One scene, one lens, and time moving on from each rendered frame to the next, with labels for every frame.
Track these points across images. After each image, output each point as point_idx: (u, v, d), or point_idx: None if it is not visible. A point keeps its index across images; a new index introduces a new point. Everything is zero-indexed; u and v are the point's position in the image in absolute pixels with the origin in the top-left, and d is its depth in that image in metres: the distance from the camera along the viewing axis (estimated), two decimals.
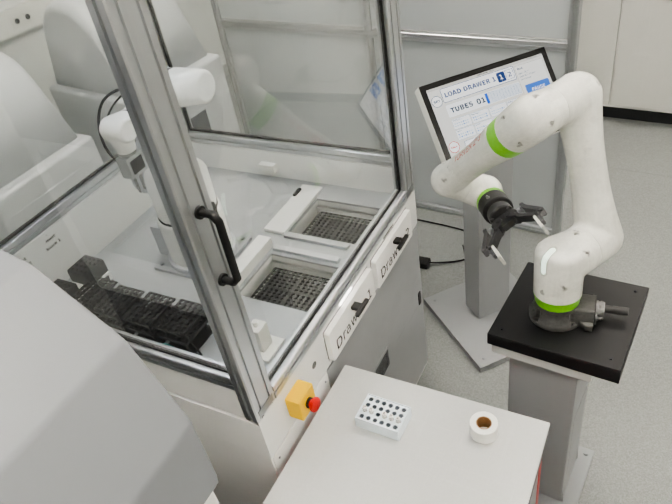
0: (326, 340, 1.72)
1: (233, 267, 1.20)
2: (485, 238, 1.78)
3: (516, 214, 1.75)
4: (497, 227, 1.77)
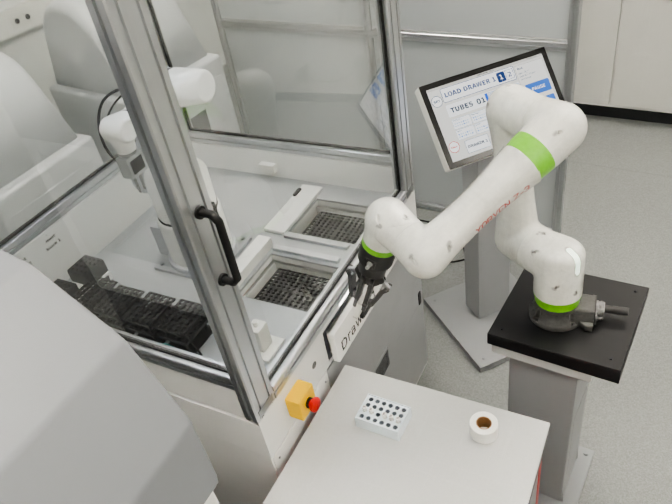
0: (331, 341, 1.71)
1: (233, 267, 1.20)
2: (381, 290, 1.68)
3: None
4: None
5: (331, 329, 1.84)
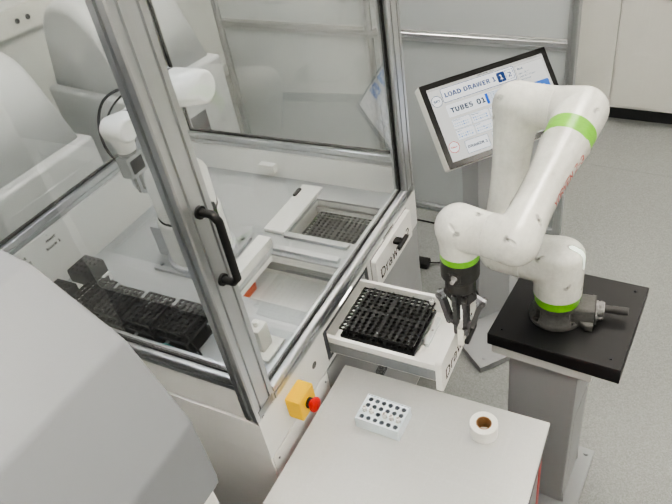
0: (437, 370, 1.58)
1: (233, 267, 1.20)
2: None
3: None
4: None
5: (429, 354, 1.71)
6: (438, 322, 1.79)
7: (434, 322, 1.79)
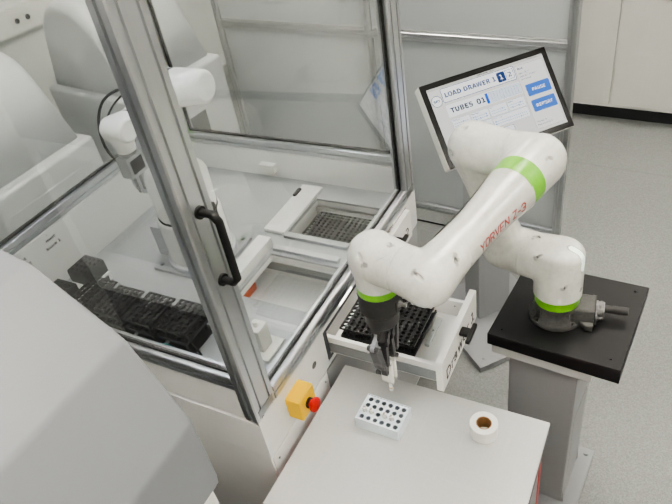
0: (438, 370, 1.58)
1: (233, 267, 1.20)
2: None
3: None
4: None
5: (429, 355, 1.71)
6: (439, 322, 1.79)
7: (435, 322, 1.79)
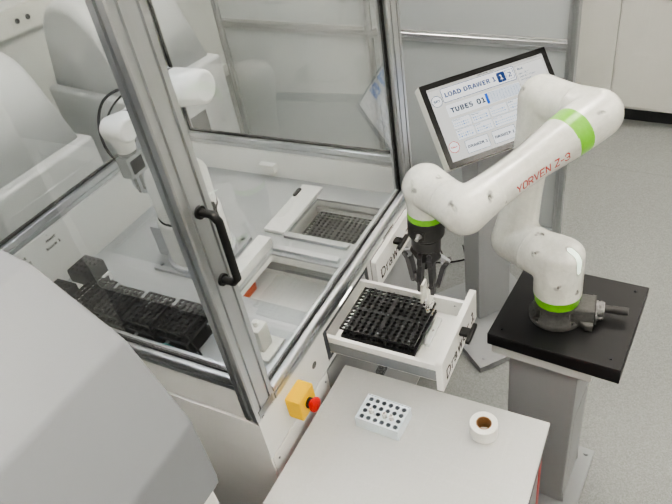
0: (438, 370, 1.58)
1: (233, 267, 1.20)
2: None
3: None
4: None
5: (429, 355, 1.71)
6: (439, 322, 1.79)
7: (435, 322, 1.79)
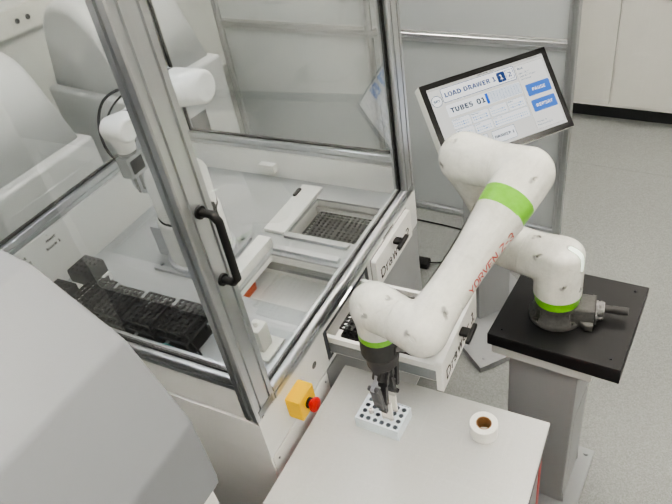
0: (438, 370, 1.58)
1: (233, 267, 1.20)
2: None
3: None
4: None
5: None
6: None
7: None
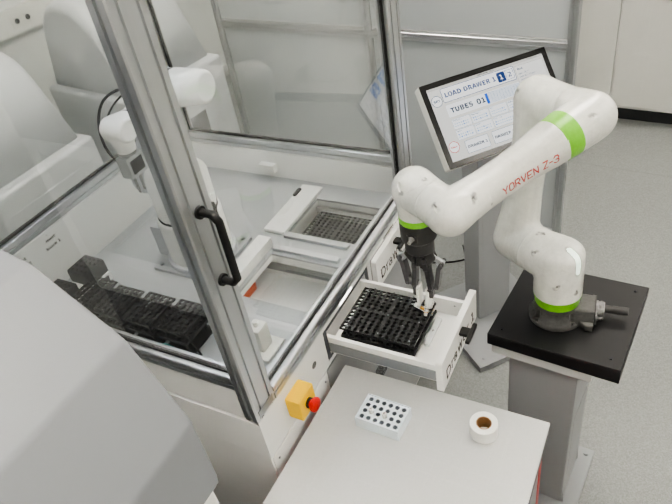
0: (438, 370, 1.58)
1: (233, 267, 1.20)
2: None
3: None
4: None
5: (429, 355, 1.71)
6: (439, 322, 1.79)
7: (435, 322, 1.79)
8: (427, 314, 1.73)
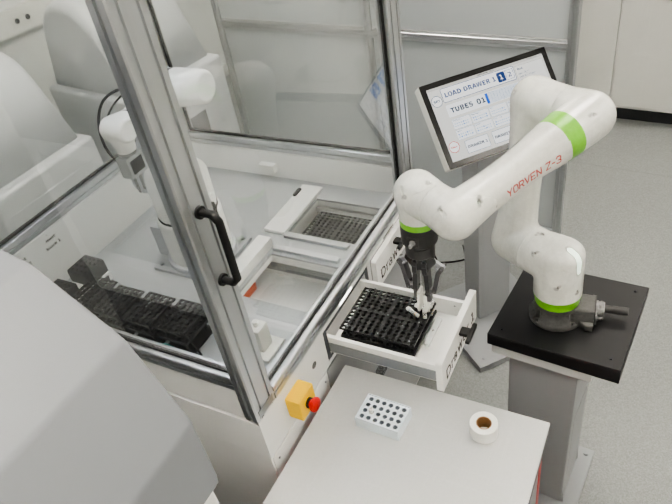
0: (438, 370, 1.58)
1: (233, 267, 1.20)
2: None
3: None
4: None
5: (429, 355, 1.71)
6: (439, 322, 1.79)
7: (435, 322, 1.79)
8: (417, 313, 1.74)
